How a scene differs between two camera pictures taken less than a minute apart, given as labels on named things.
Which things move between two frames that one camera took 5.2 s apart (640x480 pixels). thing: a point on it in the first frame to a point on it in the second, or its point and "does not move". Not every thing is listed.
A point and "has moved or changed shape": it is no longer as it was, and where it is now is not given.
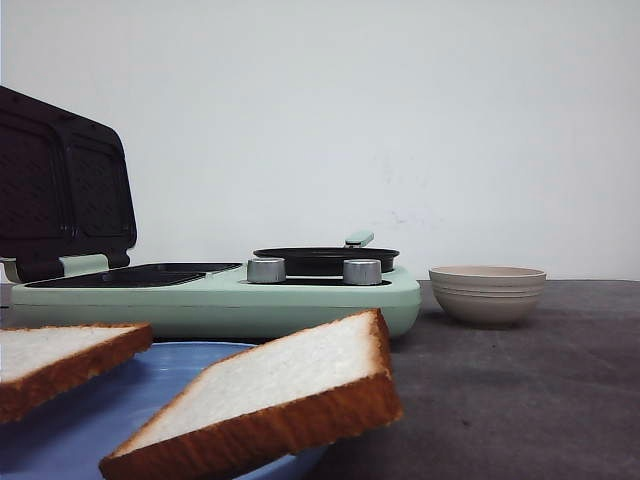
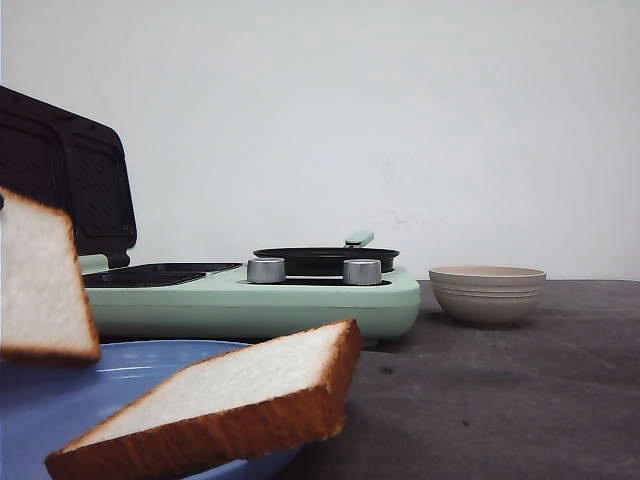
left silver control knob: (266, 270) does not move
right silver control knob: (362, 272) does not move
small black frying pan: (328, 261) does not move
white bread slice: (321, 385) has moved or changed shape
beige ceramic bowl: (487, 293) does not move
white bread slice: (40, 365) to (45, 306)
